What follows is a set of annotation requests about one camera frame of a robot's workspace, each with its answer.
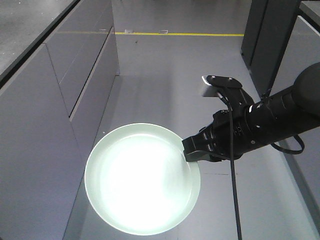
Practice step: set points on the white island cabinet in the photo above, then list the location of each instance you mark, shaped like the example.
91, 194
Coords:
50, 112

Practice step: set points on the light green round plate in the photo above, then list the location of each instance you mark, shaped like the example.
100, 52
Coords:
138, 181

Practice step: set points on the dark grey tall cabinet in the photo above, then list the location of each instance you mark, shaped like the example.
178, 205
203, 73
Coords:
267, 32

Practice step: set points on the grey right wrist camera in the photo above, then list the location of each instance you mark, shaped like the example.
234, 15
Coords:
214, 86

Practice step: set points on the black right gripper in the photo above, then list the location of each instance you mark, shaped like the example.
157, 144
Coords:
213, 142

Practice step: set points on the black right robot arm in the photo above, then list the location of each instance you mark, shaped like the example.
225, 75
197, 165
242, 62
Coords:
247, 125

